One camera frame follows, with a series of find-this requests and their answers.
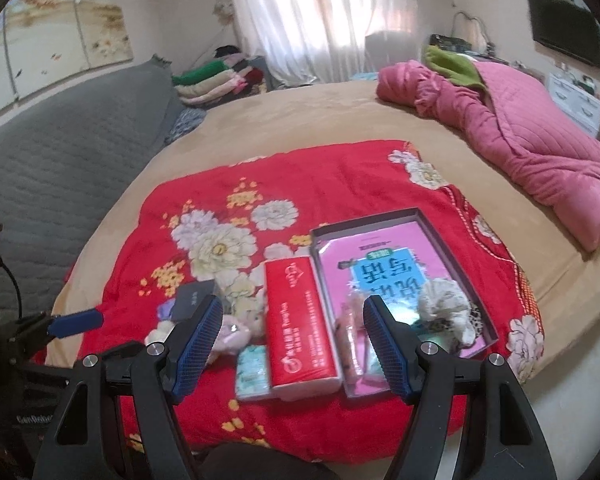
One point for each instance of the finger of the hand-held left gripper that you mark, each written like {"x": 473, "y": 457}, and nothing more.
{"x": 77, "y": 323}

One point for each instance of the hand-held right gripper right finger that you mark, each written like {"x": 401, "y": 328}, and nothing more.
{"x": 387, "y": 355}

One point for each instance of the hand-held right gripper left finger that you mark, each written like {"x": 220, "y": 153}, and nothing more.
{"x": 197, "y": 345}

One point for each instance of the pink cloth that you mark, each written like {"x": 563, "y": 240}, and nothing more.
{"x": 352, "y": 335}

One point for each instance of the white fluffy scrunchie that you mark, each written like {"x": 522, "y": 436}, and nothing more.
{"x": 442, "y": 305}

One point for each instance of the grey cardboard box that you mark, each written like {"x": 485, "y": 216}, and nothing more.
{"x": 460, "y": 265}

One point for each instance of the pink plush toy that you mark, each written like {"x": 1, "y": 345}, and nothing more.
{"x": 235, "y": 335}

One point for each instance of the black box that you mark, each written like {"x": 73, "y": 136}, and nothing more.
{"x": 192, "y": 302}

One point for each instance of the green tissue packet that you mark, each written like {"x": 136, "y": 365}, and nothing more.
{"x": 252, "y": 372}

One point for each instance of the leopard print scrunchie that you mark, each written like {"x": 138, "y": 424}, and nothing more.
{"x": 475, "y": 324}

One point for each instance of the red tissue pack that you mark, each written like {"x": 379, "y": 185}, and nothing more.
{"x": 300, "y": 320}

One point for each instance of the pink book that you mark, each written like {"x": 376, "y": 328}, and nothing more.
{"x": 380, "y": 245}

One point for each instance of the grey quilted cover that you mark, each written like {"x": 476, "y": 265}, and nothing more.
{"x": 70, "y": 160}

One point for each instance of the red floral blanket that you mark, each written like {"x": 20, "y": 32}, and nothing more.
{"x": 330, "y": 180}

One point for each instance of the blue patterned cloth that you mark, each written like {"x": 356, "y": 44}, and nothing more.
{"x": 187, "y": 122}

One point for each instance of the beige bed sheet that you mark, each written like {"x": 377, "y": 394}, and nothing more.
{"x": 305, "y": 110}

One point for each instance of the stack of folded clothes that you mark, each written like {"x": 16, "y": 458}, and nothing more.
{"x": 205, "y": 82}

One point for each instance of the pink quilt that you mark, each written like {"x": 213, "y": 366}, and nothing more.
{"x": 530, "y": 130}

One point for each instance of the green cloth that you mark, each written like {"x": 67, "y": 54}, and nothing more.
{"x": 452, "y": 67}

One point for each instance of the white dresser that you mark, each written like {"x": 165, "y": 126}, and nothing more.
{"x": 575, "y": 97}

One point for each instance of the white sheer curtain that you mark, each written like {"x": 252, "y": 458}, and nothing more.
{"x": 305, "y": 10}

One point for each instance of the black television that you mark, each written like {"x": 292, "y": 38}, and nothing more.
{"x": 565, "y": 27}

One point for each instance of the floral wall painting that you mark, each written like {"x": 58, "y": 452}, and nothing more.
{"x": 55, "y": 35}

